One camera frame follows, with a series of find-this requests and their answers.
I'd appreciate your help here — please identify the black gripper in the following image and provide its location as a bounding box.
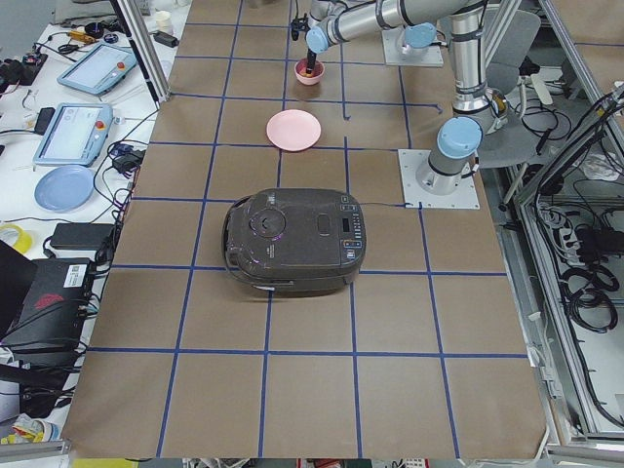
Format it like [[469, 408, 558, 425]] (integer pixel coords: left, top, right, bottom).
[[290, 14, 317, 73]]

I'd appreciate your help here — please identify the dark grey rice cooker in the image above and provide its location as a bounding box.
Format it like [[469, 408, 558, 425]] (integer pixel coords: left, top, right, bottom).
[[221, 188, 367, 293]]

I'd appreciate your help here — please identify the near teach pendant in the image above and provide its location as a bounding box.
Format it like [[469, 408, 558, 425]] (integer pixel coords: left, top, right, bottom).
[[32, 103, 113, 167]]

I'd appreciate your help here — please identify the red apple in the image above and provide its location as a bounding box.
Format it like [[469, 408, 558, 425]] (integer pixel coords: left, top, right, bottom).
[[298, 68, 314, 78]]

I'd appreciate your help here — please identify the pink plate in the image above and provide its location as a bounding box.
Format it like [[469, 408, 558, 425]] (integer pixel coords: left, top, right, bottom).
[[266, 109, 322, 152]]

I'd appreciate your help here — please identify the black power adapter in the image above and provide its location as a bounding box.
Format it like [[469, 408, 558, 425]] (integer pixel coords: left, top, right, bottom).
[[50, 223, 113, 251]]

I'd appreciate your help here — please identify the pink bowl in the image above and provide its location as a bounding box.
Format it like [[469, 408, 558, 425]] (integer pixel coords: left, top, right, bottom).
[[294, 58, 325, 86]]

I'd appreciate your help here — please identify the pot with yellow contents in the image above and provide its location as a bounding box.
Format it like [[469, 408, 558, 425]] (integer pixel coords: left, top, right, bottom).
[[487, 89, 509, 134]]

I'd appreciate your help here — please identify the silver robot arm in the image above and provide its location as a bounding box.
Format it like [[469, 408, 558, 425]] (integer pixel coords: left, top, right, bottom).
[[290, 0, 508, 195]]

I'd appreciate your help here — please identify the blue plate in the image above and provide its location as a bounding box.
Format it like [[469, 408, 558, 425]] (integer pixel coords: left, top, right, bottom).
[[34, 165, 95, 213]]

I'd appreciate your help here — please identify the aluminium frame post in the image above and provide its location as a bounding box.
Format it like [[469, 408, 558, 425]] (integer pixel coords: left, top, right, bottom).
[[110, 0, 171, 104]]

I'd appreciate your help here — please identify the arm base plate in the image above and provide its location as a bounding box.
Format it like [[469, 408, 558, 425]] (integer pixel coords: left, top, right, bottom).
[[398, 149, 480, 210], [382, 22, 444, 67]]

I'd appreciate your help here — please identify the teach pendant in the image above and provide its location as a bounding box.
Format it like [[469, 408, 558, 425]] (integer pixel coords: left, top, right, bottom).
[[32, 103, 113, 167], [57, 44, 137, 96]]

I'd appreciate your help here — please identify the far teach pendant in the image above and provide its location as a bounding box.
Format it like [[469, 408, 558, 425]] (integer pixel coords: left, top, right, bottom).
[[57, 44, 137, 96]]

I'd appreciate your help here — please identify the grey chair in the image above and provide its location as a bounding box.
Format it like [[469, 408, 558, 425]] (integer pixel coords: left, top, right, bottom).
[[478, 9, 541, 169]]

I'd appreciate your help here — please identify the yellow tape roll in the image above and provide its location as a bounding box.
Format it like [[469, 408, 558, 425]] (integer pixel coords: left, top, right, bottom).
[[0, 223, 33, 254]]

